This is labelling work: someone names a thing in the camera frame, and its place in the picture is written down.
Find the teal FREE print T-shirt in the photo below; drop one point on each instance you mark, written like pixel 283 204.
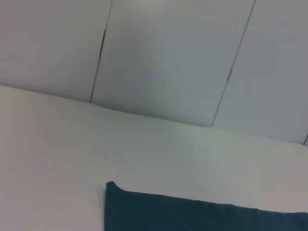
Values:
pixel 192 214

